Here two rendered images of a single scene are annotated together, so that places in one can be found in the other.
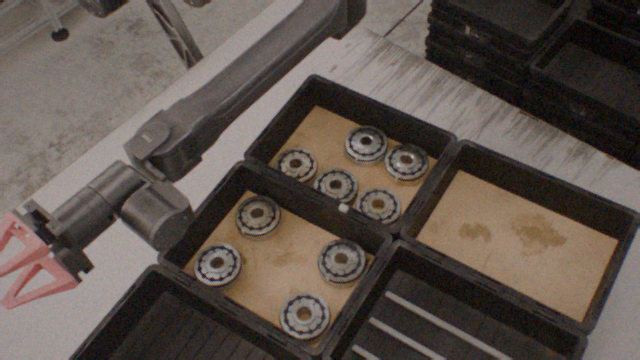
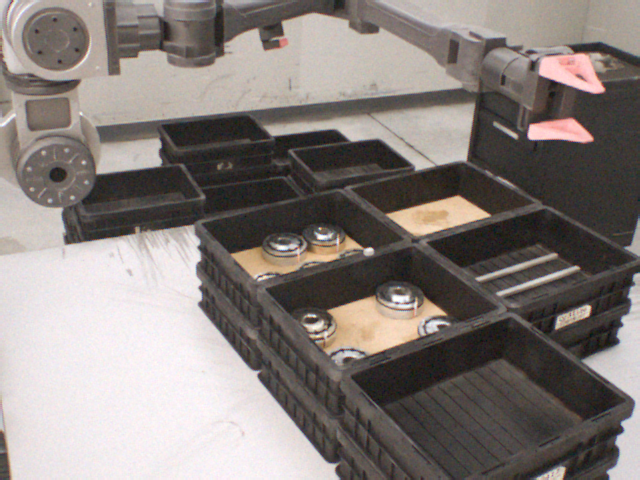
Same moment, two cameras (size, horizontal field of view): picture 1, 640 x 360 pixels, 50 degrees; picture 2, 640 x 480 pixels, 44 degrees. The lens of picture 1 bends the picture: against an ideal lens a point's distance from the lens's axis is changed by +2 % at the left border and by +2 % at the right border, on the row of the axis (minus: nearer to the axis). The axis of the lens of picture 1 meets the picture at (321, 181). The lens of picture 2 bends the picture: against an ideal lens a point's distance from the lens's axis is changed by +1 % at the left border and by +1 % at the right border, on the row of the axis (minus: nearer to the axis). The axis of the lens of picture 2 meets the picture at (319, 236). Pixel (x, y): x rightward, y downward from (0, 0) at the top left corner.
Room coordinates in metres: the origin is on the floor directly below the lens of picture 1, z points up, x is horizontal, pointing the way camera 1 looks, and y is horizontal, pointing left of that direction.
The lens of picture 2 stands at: (0.34, 1.36, 1.78)
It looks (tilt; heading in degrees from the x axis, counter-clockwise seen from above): 29 degrees down; 290
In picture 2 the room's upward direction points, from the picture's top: 3 degrees clockwise
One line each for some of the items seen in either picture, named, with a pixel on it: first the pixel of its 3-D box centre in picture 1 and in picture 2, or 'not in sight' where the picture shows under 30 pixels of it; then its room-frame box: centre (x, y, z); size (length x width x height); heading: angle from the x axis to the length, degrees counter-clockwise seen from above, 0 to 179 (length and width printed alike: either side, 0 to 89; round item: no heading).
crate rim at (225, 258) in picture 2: (350, 149); (302, 235); (0.90, -0.07, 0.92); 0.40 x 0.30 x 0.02; 54
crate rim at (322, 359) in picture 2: (275, 250); (380, 303); (0.66, 0.11, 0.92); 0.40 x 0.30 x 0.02; 54
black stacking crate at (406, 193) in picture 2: (513, 240); (439, 218); (0.67, -0.39, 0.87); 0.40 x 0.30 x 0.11; 54
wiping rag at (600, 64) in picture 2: not in sight; (593, 60); (0.44, -2.00, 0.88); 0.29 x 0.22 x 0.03; 46
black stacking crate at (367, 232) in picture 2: (350, 162); (301, 255); (0.90, -0.07, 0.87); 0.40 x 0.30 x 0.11; 54
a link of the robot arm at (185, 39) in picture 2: not in sight; (182, 32); (0.97, 0.29, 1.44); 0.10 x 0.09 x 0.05; 46
